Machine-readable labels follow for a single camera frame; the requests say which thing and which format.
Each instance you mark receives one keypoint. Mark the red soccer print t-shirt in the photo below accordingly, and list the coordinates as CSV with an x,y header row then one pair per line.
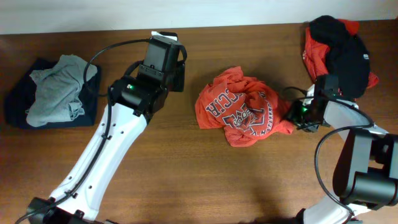
x,y
246,108

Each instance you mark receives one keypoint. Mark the black garment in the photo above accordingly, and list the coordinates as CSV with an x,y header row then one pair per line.
x,y
347,56

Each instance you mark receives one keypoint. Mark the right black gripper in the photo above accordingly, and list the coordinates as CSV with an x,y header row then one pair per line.
x,y
293,113

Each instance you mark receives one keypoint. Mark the light grey crumpled shirt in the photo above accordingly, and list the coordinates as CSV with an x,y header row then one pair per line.
x,y
57,91

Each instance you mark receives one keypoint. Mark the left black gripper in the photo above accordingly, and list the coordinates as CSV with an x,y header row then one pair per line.
x,y
179,83

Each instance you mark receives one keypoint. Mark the navy blue folded garment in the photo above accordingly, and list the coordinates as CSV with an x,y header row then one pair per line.
x,y
22,96

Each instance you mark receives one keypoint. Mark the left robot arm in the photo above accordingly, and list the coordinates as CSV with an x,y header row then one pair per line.
x,y
132,100

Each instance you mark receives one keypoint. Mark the red garment under pile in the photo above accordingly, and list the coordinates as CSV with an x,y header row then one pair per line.
x,y
314,54

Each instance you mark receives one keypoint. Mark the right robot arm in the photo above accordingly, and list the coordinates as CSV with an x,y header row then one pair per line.
x,y
365,176

